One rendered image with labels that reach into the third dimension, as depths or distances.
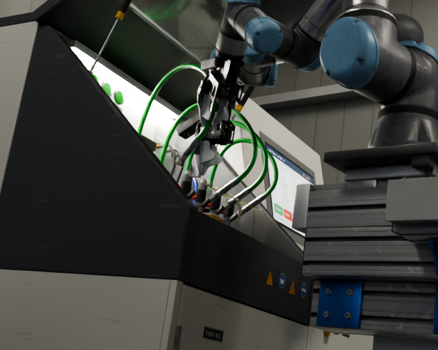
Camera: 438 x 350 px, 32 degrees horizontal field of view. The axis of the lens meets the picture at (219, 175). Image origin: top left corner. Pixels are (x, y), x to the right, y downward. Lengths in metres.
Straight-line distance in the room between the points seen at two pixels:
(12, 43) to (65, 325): 0.83
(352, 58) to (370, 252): 0.34
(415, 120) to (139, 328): 0.70
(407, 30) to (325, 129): 2.84
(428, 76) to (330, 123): 3.36
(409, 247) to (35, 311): 0.88
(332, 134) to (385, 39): 3.39
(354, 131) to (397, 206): 3.47
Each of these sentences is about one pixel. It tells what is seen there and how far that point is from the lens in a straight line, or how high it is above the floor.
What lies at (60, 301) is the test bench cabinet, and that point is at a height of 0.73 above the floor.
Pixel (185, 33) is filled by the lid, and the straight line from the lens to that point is 2.32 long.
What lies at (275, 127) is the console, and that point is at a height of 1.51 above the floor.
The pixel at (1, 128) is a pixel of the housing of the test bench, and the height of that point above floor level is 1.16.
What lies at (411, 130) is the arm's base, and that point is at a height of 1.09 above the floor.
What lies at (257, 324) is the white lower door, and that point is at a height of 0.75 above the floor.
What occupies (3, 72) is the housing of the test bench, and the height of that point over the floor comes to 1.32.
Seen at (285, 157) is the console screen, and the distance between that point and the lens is 2.74.
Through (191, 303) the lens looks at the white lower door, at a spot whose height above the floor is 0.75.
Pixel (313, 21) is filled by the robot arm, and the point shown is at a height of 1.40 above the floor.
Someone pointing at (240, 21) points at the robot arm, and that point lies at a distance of 1.73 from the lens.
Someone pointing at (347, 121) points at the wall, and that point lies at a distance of 4.75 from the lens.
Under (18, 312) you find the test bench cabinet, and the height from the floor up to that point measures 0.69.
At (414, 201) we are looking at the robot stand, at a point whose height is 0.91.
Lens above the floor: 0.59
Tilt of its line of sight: 15 degrees up
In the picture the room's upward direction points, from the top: 8 degrees clockwise
